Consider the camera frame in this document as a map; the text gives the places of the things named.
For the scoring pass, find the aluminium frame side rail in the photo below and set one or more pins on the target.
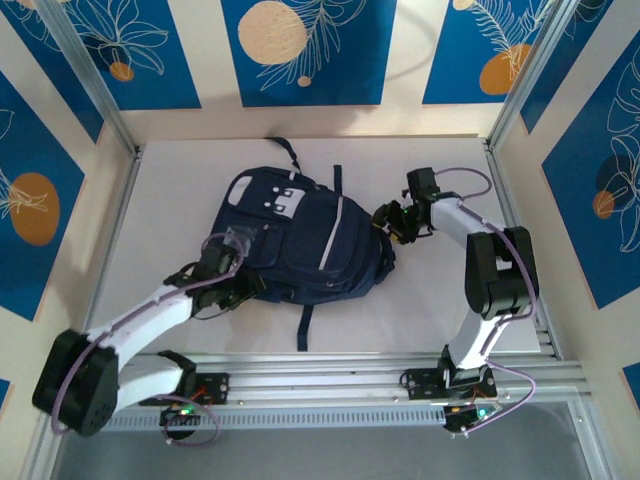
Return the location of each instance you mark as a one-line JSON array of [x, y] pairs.
[[109, 250], [501, 170]]

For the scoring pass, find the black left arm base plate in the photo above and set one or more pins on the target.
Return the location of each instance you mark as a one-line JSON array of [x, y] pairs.
[[215, 387]]

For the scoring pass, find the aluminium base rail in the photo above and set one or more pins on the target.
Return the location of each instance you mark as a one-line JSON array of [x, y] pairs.
[[320, 385]]

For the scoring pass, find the navy blue backpack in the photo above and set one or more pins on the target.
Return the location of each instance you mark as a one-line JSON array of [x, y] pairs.
[[310, 240]]

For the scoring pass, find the aluminium frame post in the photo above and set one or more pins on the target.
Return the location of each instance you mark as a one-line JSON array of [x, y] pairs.
[[530, 70], [87, 70]]

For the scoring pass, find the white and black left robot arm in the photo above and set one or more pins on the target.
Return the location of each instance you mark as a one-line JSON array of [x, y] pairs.
[[145, 320]]

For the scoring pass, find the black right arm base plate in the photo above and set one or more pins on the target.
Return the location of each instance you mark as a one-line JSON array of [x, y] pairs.
[[420, 382]]

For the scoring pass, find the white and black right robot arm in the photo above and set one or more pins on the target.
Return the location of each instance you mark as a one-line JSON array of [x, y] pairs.
[[452, 215]]

